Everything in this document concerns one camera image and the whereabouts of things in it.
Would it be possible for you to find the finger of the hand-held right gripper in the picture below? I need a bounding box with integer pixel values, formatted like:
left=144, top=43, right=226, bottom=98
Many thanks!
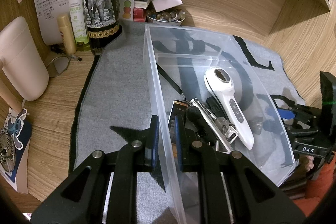
left=285, top=120, right=302, bottom=132
left=266, top=106, right=298, bottom=121

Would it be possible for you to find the black lanyard strap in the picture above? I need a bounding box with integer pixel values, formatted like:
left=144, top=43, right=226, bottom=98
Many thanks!
left=156, top=63, right=187, bottom=102

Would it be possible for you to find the black and brown rectangular device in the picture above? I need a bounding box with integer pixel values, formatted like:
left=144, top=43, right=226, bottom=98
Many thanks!
left=167, top=100, right=188, bottom=135

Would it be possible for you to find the grey mat with black pattern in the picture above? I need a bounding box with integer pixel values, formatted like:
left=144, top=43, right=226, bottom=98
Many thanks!
left=68, top=20, right=306, bottom=224

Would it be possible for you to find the blank white card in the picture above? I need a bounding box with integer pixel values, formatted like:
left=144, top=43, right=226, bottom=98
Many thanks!
left=152, top=0, right=183, bottom=12

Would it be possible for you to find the person's orange clothing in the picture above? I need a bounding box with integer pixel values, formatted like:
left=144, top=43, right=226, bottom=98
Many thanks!
left=294, top=153, right=336, bottom=214

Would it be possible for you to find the card with coloured circles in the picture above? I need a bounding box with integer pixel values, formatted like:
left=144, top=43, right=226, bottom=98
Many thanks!
left=119, top=0, right=134, bottom=21

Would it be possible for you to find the pale pink container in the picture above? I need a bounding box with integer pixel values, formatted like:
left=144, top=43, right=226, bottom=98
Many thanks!
left=0, top=16, right=49, bottom=111

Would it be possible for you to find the blue cartoon sticker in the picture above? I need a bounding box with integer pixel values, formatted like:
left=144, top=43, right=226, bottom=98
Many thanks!
left=7, top=108, right=28, bottom=148

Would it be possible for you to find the braided cord charm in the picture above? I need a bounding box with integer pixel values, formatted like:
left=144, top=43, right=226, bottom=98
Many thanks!
left=0, top=128, right=15, bottom=174

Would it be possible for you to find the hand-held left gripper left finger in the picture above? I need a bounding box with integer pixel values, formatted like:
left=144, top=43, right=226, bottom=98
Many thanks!
left=31, top=115, right=160, bottom=224

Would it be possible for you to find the white bowl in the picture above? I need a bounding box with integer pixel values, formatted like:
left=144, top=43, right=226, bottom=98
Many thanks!
left=146, top=13, right=186, bottom=27

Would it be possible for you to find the beige tube bottle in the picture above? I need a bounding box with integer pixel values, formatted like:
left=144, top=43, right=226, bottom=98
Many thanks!
left=57, top=14, right=78, bottom=54

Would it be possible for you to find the silver key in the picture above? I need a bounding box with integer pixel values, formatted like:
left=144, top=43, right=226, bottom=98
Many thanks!
left=217, top=119, right=239, bottom=143

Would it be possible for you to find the black pen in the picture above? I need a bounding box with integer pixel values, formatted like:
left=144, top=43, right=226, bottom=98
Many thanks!
left=51, top=46, right=82, bottom=62

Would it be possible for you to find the black ribbed clip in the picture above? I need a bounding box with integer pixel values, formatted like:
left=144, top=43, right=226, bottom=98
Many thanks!
left=206, top=97, right=223, bottom=114

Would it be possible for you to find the pile of polished stones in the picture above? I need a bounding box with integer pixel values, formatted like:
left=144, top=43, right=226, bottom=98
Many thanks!
left=147, top=10, right=185, bottom=22

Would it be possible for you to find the handwritten white note paper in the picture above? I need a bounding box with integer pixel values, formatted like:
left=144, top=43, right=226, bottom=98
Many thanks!
left=33, top=0, right=71, bottom=46

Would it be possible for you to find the black foam-tip microphone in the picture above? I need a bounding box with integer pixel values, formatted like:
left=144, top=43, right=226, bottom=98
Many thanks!
left=186, top=107, right=219, bottom=146

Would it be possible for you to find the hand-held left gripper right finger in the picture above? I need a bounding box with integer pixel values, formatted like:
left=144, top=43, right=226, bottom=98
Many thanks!
left=174, top=115, right=307, bottom=224

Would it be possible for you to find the clear plastic storage bin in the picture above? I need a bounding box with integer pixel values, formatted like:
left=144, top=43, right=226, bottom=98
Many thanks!
left=143, top=25, right=296, bottom=224

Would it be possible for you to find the white handheld massager device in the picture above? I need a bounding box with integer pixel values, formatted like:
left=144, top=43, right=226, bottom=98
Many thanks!
left=204, top=67, right=255, bottom=150

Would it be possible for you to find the small white box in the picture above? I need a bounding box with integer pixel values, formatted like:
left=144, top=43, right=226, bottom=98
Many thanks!
left=134, top=0, right=151, bottom=9

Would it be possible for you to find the green spray bottle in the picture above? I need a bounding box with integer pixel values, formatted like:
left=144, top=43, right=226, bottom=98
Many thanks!
left=67, top=0, right=91, bottom=51

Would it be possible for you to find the small red box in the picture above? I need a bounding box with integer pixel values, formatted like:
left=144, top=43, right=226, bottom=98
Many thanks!
left=133, top=7, right=147, bottom=22

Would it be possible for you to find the white and blue card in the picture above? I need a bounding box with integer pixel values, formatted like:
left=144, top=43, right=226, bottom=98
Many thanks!
left=0, top=119, right=32, bottom=193

